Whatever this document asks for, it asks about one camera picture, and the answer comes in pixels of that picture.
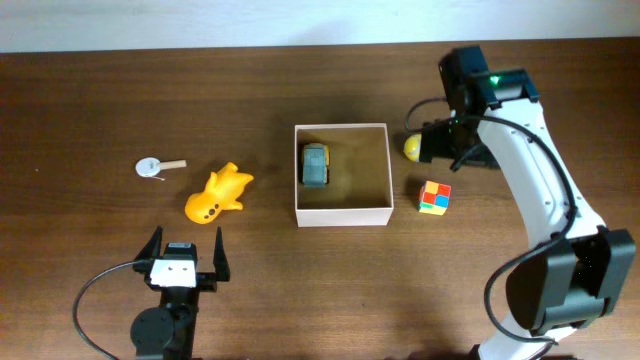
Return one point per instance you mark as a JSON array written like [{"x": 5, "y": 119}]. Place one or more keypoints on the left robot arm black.
[{"x": 166, "y": 331}]

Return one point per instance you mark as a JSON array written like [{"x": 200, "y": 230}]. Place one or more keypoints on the pink cardboard box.
[{"x": 360, "y": 188}]

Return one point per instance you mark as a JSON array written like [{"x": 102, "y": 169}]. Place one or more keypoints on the yellow grey ball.
[{"x": 412, "y": 147}]

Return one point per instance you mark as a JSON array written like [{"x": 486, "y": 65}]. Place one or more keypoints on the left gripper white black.
[{"x": 208, "y": 280}]

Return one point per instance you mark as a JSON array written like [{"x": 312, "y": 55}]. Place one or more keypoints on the white disc with wooden handle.
[{"x": 151, "y": 167}]

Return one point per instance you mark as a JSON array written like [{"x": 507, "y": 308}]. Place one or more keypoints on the orange rubber toy animal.
[{"x": 221, "y": 193}]

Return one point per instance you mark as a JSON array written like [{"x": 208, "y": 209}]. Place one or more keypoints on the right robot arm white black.
[{"x": 575, "y": 266}]

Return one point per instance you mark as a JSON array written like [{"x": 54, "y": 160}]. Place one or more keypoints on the colourful puzzle cube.
[{"x": 434, "y": 198}]

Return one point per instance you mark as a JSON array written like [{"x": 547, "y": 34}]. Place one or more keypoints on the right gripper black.
[{"x": 433, "y": 142}]

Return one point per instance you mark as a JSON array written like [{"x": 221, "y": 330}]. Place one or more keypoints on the grey yellow toy car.
[{"x": 315, "y": 165}]

